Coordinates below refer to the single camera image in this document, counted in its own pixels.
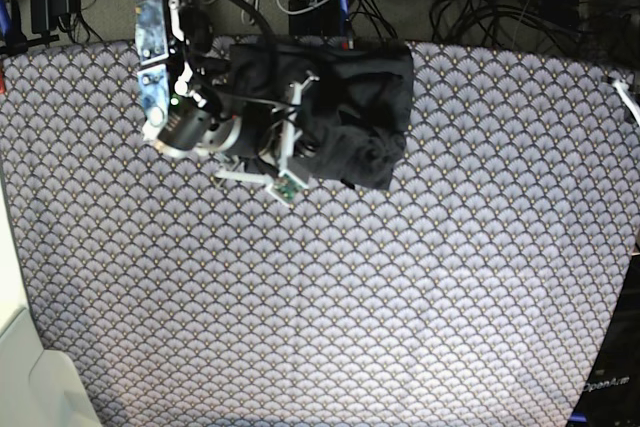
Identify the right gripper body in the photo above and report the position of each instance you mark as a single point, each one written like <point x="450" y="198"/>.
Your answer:
<point x="248" y="130"/>

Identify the dark grey T-shirt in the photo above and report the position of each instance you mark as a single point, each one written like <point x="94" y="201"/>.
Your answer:
<point x="354" y="119"/>

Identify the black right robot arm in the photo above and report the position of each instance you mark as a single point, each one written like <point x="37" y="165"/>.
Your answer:
<point x="173" y="39"/>

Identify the red and black clamp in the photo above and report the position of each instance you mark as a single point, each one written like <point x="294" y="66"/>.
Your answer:
<point x="349" y="42"/>

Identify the fan-patterned table cloth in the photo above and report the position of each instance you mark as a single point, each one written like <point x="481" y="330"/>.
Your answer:
<point x="476" y="291"/>

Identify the black OpenArm box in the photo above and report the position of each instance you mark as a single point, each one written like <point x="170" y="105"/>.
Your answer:
<point x="610" y="396"/>

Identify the white plastic bin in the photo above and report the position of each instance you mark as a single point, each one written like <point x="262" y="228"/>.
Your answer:
<point x="39" y="387"/>

